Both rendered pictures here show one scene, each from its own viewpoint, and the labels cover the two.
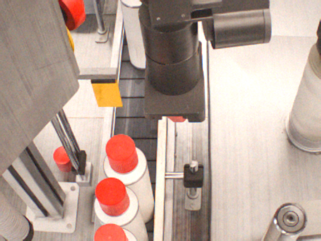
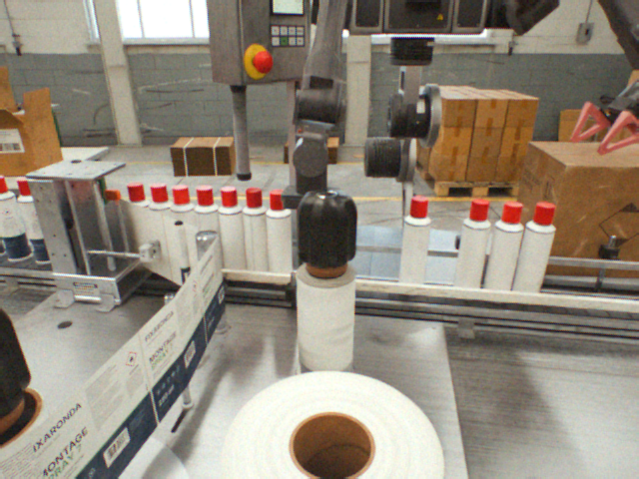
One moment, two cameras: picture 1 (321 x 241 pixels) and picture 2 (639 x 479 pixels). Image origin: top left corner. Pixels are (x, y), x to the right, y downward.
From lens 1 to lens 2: 0.89 m
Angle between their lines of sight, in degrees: 69
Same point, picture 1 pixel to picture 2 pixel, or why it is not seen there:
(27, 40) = (229, 39)
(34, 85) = (228, 60)
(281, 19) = (505, 412)
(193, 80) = (299, 187)
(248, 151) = not seen: hidden behind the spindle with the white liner
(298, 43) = (441, 386)
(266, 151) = not seen: hidden behind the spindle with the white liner
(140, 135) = not seen: hidden behind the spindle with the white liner
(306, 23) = (507, 439)
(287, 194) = (264, 345)
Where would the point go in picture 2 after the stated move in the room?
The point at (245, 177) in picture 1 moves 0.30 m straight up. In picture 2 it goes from (289, 325) to (283, 167)
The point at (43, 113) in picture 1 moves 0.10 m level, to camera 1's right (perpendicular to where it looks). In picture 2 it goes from (229, 76) to (217, 81)
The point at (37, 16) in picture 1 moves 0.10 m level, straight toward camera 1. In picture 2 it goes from (232, 34) to (173, 34)
